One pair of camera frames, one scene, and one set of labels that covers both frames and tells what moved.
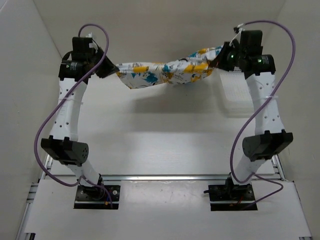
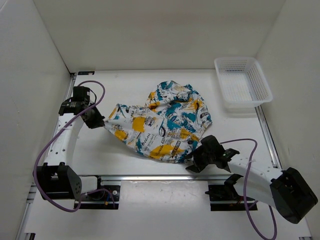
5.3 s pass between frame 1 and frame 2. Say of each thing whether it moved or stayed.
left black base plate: stayed
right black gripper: moved
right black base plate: stayed
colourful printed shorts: moved
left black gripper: moved
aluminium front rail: stayed
